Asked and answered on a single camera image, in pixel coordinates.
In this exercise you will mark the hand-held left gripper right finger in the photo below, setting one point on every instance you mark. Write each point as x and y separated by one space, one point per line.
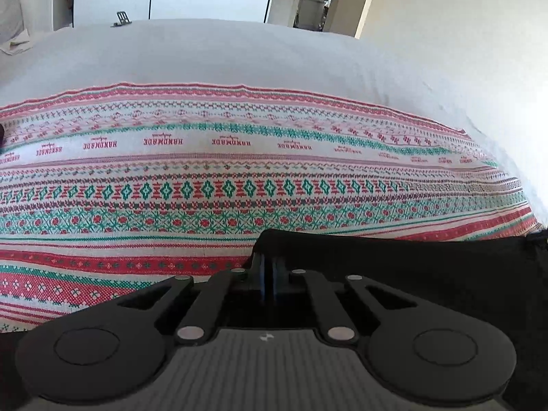
278 279

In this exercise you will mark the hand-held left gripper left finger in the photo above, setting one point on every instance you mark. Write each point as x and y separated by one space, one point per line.
261 279

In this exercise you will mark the black pants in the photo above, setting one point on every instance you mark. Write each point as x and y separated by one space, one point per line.
428 265

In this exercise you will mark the red green patterned blanket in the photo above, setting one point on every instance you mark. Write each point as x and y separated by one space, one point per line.
171 180

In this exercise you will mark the white bed sheet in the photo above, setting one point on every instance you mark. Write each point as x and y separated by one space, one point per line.
257 51

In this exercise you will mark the white door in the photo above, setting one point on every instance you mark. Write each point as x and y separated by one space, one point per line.
369 4

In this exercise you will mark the white crumpled cloth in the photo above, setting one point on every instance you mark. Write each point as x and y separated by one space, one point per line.
15 40

